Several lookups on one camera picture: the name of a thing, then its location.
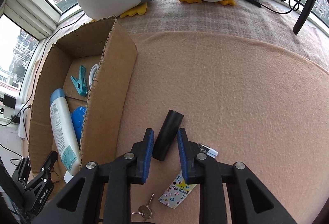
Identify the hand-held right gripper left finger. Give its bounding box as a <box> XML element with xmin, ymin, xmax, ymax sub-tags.
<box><xmin>32</xmin><ymin>128</ymin><xmax>155</xmax><ymax>224</ymax></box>

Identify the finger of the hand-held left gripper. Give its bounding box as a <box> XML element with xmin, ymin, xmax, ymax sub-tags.
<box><xmin>12</xmin><ymin>157</ymin><xmax>31</xmax><ymax>188</ymax></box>
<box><xmin>32</xmin><ymin>151</ymin><xmax>58</xmax><ymax>185</ymax></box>

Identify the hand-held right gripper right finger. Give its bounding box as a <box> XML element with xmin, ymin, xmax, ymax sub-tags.
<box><xmin>177</xmin><ymin>128</ymin><xmax>297</xmax><ymax>224</ymax></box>

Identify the black plastic cylinder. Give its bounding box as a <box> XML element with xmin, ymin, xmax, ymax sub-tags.
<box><xmin>152</xmin><ymin>109</ymin><xmax>184</xmax><ymax>162</ymax></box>

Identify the white lotion bottle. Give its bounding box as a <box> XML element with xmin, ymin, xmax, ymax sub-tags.
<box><xmin>50</xmin><ymin>88</ymin><xmax>81</xmax><ymax>175</ymax></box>

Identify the cardboard box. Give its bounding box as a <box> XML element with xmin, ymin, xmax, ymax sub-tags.
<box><xmin>28</xmin><ymin>16</ymin><xmax>138</xmax><ymax>188</ymax></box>

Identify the teal plastic clothespin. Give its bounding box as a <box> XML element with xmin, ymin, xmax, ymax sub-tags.
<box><xmin>70</xmin><ymin>65</ymin><xmax>89</xmax><ymax>96</ymax></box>

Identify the white cube charger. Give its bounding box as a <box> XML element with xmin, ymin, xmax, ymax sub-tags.
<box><xmin>62</xmin><ymin>171</ymin><xmax>75</xmax><ymax>184</ymax></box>

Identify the white flash drive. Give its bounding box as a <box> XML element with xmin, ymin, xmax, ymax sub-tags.
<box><xmin>198</xmin><ymin>143</ymin><xmax>219</xmax><ymax>158</ymax></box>

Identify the white patterned flat case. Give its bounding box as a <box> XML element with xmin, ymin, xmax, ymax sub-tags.
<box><xmin>158</xmin><ymin>174</ymin><xmax>197</xmax><ymax>210</ymax></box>

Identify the white power strip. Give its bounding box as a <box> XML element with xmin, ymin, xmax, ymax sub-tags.
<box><xmin>4</xmin><ymin>103</ymin><xmax>26</xmax><ymax>138</ymax></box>

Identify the blue round tape measure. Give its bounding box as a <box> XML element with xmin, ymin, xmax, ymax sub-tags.
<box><xmin>71</xmin><ymin>106</ymin><xmax>88</xmax><ymax>138</ymax></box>

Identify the black power adapter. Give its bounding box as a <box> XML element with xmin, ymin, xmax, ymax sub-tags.
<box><xmin>3</xmin><ymin>94</ymin><xmax>17</xmax><ymax>109</ymax></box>

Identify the peach fleece blanket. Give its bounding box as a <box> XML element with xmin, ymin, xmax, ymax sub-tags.
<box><xmin>23</xmin><ymin>31</ymin><xmax>329</xmax><ymax>224</ymax></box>

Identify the white round object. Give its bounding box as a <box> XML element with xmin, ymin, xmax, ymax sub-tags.
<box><xmin>89</xmin><ymin>64</ymin><xmax>100</xmax><ymax>86</ymax></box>

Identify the grey plaid blanket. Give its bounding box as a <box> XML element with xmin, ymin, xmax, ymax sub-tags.
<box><xmin>51</xmin><ymin>0</ymin><xmax>329</xmax><ymax>70</ymax></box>

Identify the black tripod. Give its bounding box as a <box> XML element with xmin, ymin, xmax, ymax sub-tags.
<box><xmin>263</xmin><ymin>0</ymin><xmax>322</xmax><ymax>35</ymax></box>

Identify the brass key with ring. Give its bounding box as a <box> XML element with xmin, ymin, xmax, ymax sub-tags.
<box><xmin>131</xmin><ymin>193</ymin><xmax>155</xmax><ymax>219</ymax></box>

